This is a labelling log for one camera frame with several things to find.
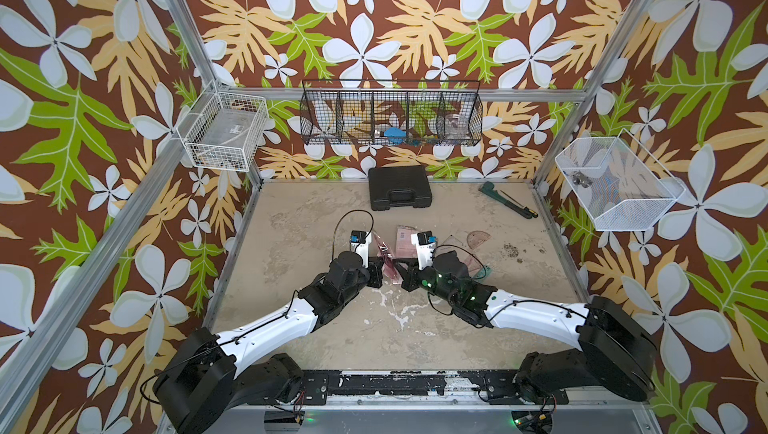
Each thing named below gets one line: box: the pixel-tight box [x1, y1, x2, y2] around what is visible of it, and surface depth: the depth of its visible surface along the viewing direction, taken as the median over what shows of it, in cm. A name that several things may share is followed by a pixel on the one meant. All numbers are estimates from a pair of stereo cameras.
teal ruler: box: [475, 265, 492, 279], surface depth 98 cm
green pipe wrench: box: [478, 181, 533, 219], surface depth 117 cm
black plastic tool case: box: [368, 166, 433, 211], surface depth 113 cm
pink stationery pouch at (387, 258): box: [373, 231, 403, 285], surface depth 80 cm
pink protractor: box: [467, 230, 492, 250], surface depth 106 cm
